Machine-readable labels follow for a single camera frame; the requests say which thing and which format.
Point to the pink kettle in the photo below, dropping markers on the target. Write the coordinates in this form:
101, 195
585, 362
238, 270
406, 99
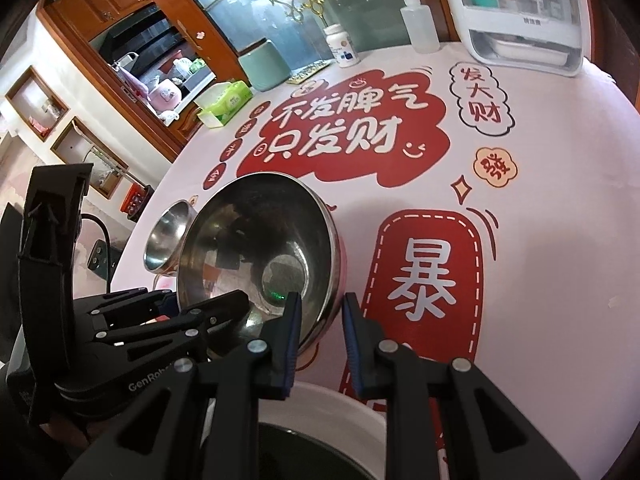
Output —
167, 94

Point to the small steel bowl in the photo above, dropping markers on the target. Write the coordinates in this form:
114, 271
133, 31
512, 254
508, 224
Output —
167, 235

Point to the white plate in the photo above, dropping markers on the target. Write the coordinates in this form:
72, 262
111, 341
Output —
325, 400

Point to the red bottle crate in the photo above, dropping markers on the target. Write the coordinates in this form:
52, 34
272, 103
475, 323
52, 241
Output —
135, 200

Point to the pink printed tablecloth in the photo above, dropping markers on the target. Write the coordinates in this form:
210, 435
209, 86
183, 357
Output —
550, 210

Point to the teal canister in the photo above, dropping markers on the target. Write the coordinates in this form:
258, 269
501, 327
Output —
262, 67

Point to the green tissue box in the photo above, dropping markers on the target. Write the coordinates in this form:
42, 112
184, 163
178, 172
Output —
225, 102

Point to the white pill bottle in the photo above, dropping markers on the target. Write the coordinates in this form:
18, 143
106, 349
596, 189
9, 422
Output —
342, 47

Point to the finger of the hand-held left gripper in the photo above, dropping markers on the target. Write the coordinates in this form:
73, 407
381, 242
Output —
125, 300
200, 317

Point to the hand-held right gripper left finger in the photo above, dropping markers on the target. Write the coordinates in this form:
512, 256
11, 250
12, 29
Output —
292, 340

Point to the white sterilizer cabinet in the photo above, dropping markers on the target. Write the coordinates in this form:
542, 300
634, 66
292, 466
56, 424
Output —
525, 45

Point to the pink-sided steel bowl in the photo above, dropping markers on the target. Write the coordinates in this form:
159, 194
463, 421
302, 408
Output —
250, 230

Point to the clear squeeze bottle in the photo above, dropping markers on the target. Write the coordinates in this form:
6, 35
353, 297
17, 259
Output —
422, 25

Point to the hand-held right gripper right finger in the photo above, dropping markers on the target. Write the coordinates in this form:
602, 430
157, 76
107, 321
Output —
351, 340

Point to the foil blister pack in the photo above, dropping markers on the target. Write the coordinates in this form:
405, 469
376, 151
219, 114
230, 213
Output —
307, 74

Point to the wooden glass door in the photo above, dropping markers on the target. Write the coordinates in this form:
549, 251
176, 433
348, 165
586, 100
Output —
200, 5

